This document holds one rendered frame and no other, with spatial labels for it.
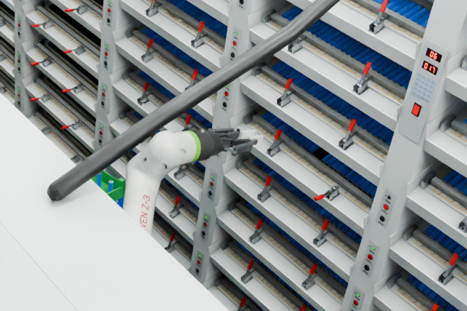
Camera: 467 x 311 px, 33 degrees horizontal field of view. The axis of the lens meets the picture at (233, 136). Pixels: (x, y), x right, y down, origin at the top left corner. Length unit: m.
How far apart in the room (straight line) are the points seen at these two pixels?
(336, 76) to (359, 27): 0.19
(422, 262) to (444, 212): 0.19
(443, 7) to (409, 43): 0.17
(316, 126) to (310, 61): 0.20
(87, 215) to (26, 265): 0.11
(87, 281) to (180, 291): 0.11
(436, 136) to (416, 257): 0.38
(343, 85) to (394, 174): 0.29
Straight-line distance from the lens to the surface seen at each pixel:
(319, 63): 2.38
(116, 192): 3.03
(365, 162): 2.34
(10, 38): 3.99
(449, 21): 2.04
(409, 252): 2.36
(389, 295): 2.49
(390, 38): 2.18
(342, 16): 2.26
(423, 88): 2.12
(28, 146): 1.13
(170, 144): 2.22
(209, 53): 2.74
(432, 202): 2.25
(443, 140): 2.16
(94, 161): 1.03
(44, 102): 3.84
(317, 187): 2.51
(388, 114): 2.22
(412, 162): 2.21
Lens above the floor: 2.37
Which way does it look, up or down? 33 degrees down
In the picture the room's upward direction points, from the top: 10 degrees clockwise
